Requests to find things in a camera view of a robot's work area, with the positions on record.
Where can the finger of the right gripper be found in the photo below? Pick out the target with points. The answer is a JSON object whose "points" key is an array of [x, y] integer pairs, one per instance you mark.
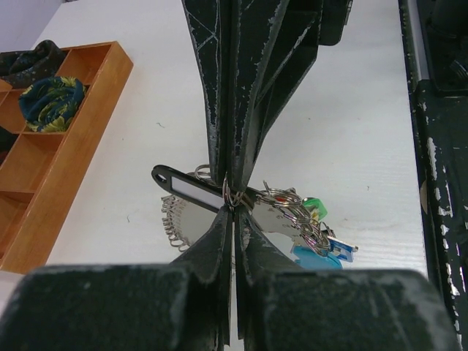
{"points": [[209, 24], [276, 44]]}

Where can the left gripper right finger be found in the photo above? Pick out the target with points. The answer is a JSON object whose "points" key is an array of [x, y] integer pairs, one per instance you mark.
{"points": [[258, 265]]}

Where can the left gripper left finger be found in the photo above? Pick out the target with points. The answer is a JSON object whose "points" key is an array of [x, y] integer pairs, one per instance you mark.
{"points": [[205, 319]]}

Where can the metal key organiser disc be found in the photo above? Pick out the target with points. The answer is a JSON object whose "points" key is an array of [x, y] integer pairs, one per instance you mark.
{"points": [[280, 212]]}

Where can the black key tag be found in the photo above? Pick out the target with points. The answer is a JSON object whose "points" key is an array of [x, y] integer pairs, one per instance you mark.
{"points": [[203, 191]]}

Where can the green tag key on disc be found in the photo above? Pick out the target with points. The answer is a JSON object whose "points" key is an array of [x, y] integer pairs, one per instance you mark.
{"points": [[315, 207]]}

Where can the blue tag key on disc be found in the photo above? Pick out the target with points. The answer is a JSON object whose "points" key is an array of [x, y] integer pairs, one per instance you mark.
{"points": [[342, 250]]}

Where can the blue yellow rolled band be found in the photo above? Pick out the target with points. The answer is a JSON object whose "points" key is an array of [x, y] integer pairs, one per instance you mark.
{"points": [[50, 104]]}

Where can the wooden compartment tray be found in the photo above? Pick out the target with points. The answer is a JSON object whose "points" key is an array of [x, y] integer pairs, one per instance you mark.
{"points": [[42, 173]]}

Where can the black rolled band right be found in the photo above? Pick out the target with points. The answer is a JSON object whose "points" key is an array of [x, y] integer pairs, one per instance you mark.
{"points": [[20, 69]]}

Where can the black rolled band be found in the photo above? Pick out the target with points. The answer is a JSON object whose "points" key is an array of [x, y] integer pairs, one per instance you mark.
{"points": [[7, 141], [20, 69]]}

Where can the black rolled band centre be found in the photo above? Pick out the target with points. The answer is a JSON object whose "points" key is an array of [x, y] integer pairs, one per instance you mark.
{"points": [[7, 141]]}

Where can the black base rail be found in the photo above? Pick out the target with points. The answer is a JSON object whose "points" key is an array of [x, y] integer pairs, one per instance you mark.
{"points": [[434, 35]]}

